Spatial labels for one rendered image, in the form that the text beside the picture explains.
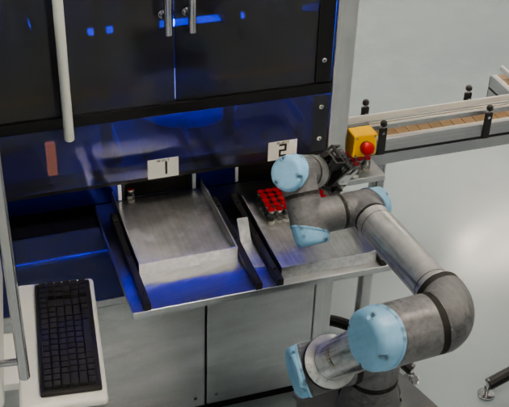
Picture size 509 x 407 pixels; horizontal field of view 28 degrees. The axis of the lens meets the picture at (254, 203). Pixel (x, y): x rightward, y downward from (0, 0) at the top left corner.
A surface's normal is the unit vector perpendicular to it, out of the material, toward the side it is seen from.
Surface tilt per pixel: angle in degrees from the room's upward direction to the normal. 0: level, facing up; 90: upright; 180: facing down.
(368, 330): 85
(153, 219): 0
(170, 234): 0
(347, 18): 90
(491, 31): 0
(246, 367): 90
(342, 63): 90
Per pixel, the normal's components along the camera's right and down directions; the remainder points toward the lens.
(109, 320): 0.32, 0.54
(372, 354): -0.89, 0.13
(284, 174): -0.44, 0.04
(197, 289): 0.03, -0.82
